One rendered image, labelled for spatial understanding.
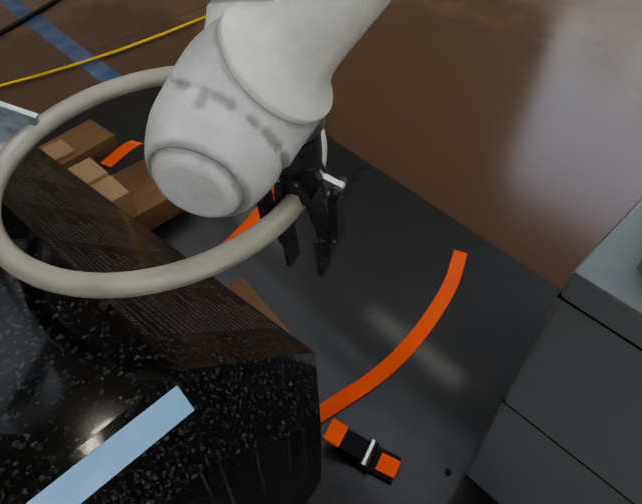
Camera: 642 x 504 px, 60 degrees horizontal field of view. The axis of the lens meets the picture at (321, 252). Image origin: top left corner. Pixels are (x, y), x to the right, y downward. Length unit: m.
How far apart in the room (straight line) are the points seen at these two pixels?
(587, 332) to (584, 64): 2.26
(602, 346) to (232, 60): 0.70
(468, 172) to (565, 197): 0.36
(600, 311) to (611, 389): 0.15
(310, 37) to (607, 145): 2.23
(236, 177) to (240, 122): 0.04
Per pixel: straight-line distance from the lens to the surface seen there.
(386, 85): 2.66
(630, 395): 0.97
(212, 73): 0.40
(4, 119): 1.01
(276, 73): 0.40
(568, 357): 0.98
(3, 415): 0.76
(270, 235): 0.67
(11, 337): 0.82
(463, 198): 2.12
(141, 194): 2.01
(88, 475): 0.71
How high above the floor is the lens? 1.41
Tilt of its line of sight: 49 degrees down
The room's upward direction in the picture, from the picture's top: straight up
